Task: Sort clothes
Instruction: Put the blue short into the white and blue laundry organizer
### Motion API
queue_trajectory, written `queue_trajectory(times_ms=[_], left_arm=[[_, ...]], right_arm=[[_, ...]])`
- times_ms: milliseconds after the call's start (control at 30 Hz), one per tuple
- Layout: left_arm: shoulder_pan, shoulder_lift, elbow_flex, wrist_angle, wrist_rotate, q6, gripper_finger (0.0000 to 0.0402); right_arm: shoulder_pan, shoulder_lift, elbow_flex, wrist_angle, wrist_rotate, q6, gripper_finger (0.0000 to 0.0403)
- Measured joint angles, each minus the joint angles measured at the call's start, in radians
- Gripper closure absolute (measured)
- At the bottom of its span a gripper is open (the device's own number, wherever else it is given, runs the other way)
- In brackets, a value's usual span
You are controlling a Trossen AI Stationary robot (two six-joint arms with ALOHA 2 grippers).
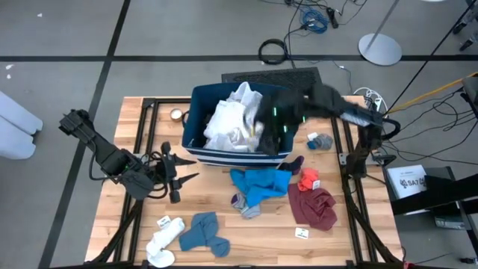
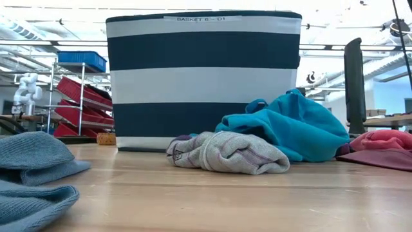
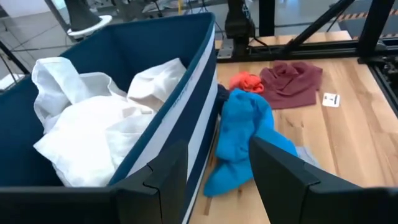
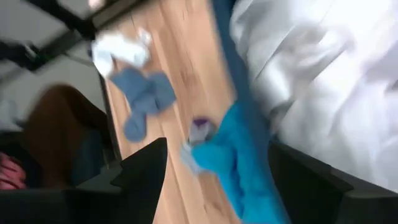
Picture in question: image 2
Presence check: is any blue-grey sock pair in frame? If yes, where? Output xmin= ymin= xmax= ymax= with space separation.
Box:
xmin=0 ymin=131 xmax=92 ymax=232

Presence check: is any cardboard box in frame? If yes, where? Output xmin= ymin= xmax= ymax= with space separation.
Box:
xmin=366 ymin=108 xmax=387 ymax=118

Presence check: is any grey purple-striped sock pair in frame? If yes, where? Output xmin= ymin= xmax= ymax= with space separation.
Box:
xmin=166 ymin=131 xmax=291 ymax=176

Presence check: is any blue storage bin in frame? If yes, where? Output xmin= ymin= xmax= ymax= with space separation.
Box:
xmin=57 ymin=50 xmax=108 ymax=73

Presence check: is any maroon garment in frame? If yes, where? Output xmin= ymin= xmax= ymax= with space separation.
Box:
xmin=335 ymin=148 xmax=412 ymax=172

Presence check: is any black upright monitor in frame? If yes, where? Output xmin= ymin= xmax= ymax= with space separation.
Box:
xmin=343 ymin=37 xmax=368 ymax=135

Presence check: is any red storage bin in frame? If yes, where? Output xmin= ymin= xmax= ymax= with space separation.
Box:
xmin=53 ymin=99 xmax=115 ymax=130
xmin=53 ymin=122 xmax=99 ymax=138
xmin=56 ymin=76 xmax=114 ymax=112

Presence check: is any black hanging cable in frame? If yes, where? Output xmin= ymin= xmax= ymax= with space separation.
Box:
xmin=391 ymin=0 xmax=412 ymax=92

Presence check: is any teal blue shirt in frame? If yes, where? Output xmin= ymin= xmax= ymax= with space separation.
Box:
xmin=214 ymin=88 xmax=351 ymax=163

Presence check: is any metal shelf rack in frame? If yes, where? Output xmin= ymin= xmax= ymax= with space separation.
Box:
xmin=44 ymin=61 xmax=113 ymax=137

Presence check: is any wooden desk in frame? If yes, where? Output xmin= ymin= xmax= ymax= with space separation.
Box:
xmin=346 ymin=114 xmax=412 ymax=129

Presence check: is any navy white striped fabric basket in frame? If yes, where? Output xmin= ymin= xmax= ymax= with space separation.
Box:
xmin=105 ymin=10 xmax=303 ymax=153

